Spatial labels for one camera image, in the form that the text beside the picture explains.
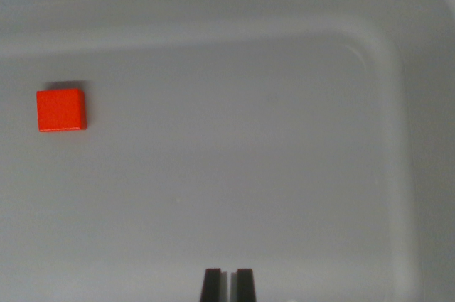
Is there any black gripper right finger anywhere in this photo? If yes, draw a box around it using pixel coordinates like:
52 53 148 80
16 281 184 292
230 268 258 302

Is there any white plastic bin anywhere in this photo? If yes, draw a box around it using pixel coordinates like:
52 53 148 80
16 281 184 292
0 0 455 302

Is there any red wooden block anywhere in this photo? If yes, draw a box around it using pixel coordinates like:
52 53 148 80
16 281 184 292
36 88 87 134

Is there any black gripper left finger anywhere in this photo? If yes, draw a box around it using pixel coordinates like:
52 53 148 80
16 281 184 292
200 268 230 302

